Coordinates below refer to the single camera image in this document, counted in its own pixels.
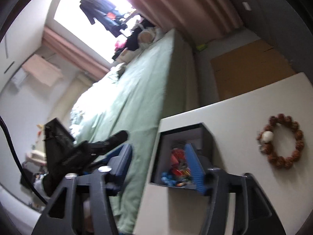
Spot pink left curtain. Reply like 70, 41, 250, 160
42, 27, 110, 80

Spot clothes pile on bed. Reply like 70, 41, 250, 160
112, 18, 159, 61

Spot blue fabric scrunchie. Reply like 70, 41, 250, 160
161, 172, 181, 187

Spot hanging dark clothes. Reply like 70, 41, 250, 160
80, 0, 127, 38

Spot green bed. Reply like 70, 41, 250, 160
69, 28, 199, 234

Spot pink curtain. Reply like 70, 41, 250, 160
127, 0, 243, 46
42, 27, 110, 80

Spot pink hanging towel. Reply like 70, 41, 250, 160
22, 54, 63, 87

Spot black jewelry box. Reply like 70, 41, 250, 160
150, 123, 214, 190

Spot black cable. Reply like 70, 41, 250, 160
0, 116, 48, 205

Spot brown seed bead bracelet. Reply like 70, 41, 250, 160
256, 113, 306, 170

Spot white wall socket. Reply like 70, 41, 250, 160
242, 2, 251, 11

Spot dark wardrobe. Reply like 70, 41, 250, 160
230, 0, 312, 80

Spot green toy on floor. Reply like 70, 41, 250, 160
196, 43, 207, 52

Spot white square table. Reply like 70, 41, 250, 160
134, 73, 312, 234

